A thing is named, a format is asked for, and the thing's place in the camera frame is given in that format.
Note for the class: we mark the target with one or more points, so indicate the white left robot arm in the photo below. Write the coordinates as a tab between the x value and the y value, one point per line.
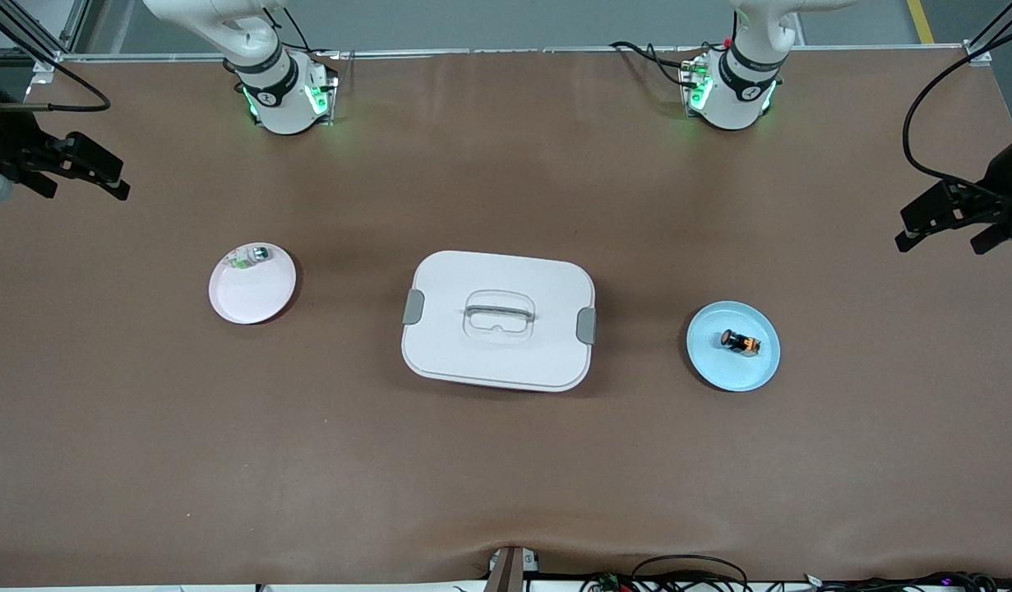
740	99

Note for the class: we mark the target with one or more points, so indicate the aluminium table edge rail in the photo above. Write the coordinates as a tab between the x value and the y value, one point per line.
514	50

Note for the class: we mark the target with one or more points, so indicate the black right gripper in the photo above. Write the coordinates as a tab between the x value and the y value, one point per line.
4	140

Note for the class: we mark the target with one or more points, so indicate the orange and black push-button switch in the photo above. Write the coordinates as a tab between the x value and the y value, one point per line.
740	342

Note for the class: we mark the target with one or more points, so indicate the green and white push-button switch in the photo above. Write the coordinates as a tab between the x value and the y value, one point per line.
255	255

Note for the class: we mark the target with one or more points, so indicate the aluminium frame structure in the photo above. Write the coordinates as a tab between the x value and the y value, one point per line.
76	25

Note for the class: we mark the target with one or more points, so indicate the metal table edge bracket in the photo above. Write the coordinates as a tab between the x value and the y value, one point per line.
510	571

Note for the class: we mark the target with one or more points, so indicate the pink round plate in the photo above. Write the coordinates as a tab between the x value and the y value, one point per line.
251	296

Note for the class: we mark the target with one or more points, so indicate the light blue round plate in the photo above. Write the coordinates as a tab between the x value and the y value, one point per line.
719	370

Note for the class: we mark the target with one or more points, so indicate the metal corner bracket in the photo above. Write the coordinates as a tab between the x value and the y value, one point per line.
978	41

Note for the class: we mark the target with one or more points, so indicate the white lidded storage box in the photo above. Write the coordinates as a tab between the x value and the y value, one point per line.
473	362

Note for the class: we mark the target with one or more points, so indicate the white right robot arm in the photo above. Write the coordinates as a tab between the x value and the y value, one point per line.
284	99

